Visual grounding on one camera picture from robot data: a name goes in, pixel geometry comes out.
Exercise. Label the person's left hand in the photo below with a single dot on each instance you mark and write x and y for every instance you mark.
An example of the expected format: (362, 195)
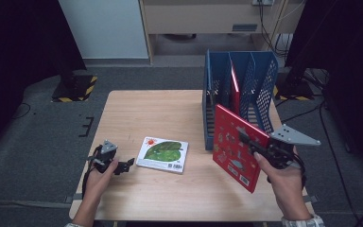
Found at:
(96, 184)

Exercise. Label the red hardcover book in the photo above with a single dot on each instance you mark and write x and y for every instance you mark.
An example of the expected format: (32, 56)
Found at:
(235, 94)
(230, 157)

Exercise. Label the black curtain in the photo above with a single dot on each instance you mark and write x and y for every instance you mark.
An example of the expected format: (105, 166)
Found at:
(353, 47)
(19, 47)

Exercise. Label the white wall socket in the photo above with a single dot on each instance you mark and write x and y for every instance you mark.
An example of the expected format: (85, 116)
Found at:
(263, 2)

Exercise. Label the grey tape strip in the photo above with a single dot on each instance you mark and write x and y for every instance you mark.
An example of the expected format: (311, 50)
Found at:
(312, 199)
(70, 199)

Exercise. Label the beige wooden desk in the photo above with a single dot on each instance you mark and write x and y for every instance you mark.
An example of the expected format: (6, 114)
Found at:
(195, 19)

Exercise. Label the grey label on desk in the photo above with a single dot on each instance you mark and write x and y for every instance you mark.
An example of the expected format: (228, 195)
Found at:
(245, 27)

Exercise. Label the white cabinet panel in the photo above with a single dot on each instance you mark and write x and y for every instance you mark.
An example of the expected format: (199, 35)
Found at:
(107, 28)

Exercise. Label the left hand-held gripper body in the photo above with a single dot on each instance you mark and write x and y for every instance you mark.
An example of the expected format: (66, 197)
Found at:
(102, 157)

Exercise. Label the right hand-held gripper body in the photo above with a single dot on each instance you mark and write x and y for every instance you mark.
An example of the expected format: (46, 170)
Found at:
(280, 151)

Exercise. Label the person's right hand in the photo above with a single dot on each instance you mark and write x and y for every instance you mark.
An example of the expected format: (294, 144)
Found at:
(286, 186)

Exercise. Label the blue plastic file rack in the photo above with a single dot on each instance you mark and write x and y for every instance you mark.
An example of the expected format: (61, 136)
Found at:
(245, 58)

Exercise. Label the white book with green leaf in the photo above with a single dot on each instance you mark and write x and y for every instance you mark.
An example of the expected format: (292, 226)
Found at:
(164, 154)

